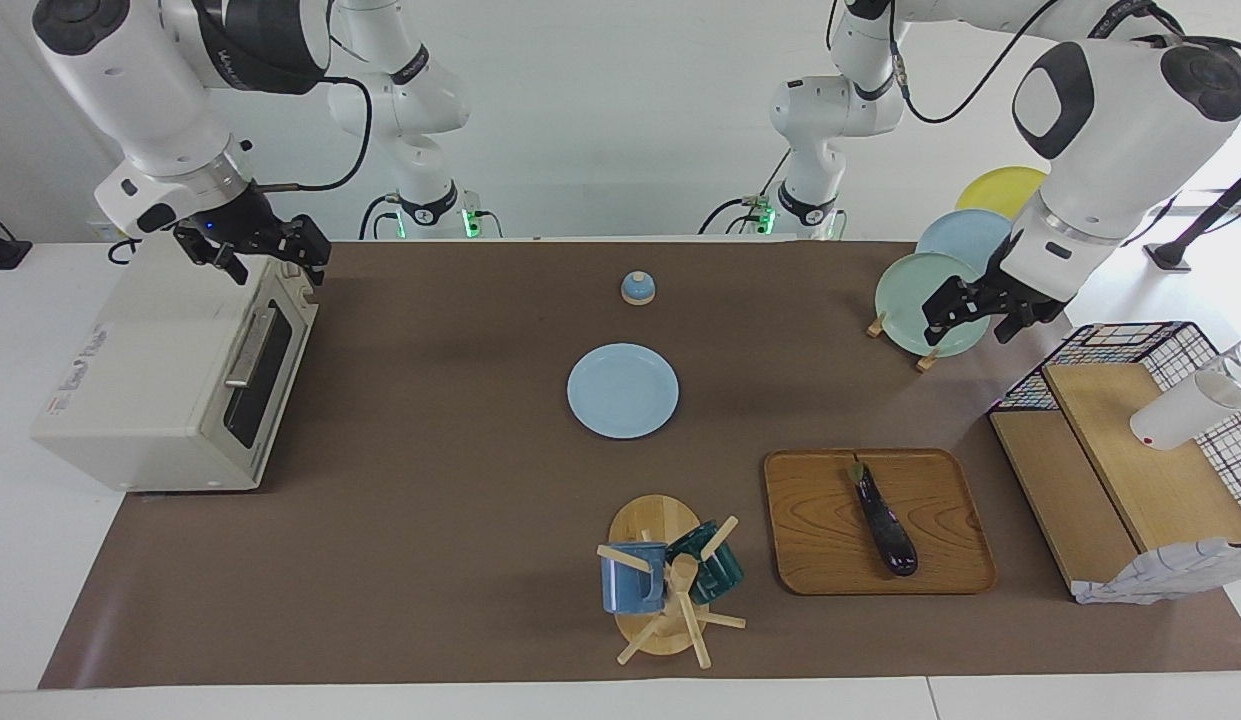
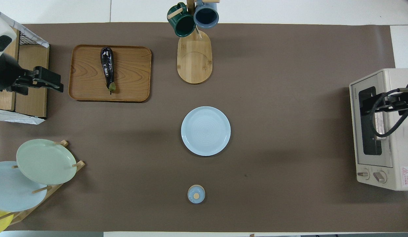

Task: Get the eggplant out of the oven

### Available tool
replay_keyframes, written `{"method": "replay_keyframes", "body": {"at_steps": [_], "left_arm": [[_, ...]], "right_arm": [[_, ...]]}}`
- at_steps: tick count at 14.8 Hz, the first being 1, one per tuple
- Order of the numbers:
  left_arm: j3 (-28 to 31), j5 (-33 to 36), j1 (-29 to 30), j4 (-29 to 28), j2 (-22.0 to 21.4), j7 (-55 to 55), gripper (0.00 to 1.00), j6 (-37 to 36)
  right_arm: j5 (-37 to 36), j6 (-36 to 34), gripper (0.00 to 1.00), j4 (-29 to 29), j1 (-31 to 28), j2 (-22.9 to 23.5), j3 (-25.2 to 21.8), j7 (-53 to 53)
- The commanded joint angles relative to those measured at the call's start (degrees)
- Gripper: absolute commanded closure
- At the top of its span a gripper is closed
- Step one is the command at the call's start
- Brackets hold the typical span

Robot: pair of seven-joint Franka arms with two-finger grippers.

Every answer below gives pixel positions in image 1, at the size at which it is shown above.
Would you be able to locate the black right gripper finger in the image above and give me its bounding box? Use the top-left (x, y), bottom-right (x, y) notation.
top-left (278, 215), bottom-right (331, 288)
top-left (180, 235), bottom-right (251, 287)

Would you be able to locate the beige toaster oven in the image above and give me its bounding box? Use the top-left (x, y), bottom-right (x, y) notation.
top-left (32, 235), bottom-right (319, 493)

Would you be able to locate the purple eggplant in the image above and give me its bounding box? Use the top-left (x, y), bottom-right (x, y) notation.
top-left (850, 455), bottom-right (919, 578)

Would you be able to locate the light blue serving plate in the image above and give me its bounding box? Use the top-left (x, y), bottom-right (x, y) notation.
top-left (567, 343), bottom-right (680, 440)

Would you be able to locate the pale green plate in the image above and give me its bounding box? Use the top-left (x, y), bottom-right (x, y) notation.
top-left (875, 252), bottom-right (993, 358)

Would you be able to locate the light blue racked plate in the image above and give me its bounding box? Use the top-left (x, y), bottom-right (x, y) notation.
top-left (916, 208), bottom-right (1016, 276)

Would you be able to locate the wooden plate rack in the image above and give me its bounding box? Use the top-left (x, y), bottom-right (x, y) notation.
top-left (867, 310), bottom-right (943, 373)

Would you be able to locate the yellow plate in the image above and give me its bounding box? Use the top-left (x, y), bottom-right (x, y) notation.
top-left (955, 166), bottom-right (1049, 221)

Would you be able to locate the white cup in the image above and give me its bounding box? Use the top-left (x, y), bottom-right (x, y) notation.
top-left (1130, 340), bottom-right (1241, 451)

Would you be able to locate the black tripod stand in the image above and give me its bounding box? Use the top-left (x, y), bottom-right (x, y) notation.
top-left (1145, 160), bottom-right (1241, 273)

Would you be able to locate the black stand base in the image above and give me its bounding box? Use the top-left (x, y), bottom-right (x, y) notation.
top-left (0, 208), bottom-right (33, 271)

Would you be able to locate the wooden serving tray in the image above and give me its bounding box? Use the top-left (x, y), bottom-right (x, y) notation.
top-left (763, 448), bottom-right (998, 597)

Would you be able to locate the brown table mat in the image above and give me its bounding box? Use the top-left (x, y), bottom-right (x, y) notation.
top-left (38, 240), bottom-right (1241, 691)

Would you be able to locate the dark green mug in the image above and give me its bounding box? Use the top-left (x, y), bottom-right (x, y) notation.
top-left (666, 520), bottom-right (745, 604)

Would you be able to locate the wooden mug tree stand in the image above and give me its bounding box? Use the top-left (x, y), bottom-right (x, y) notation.
top-left (597, 494), bottom-right (747, 669)

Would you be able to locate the blue mug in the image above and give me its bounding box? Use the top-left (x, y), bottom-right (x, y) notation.
top-left (601, 541), bottom-right (669, 615)

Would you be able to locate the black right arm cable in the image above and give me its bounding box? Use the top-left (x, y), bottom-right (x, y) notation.
top-left (250, 40), bottom-right (373, 193)

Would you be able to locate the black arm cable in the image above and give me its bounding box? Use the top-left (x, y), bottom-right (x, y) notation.
top-left (830, 0), bottom-right (1241, 126)
top-left (250, 40), bottom-right (373, 193)

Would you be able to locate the wire basket with wooden shelf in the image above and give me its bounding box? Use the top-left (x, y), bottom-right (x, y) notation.
top-left (988, 321), bottom-right (1241, 605)

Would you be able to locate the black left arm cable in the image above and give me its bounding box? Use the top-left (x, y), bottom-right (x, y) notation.
top-left (830, 0), bottom-right (1241, 126)

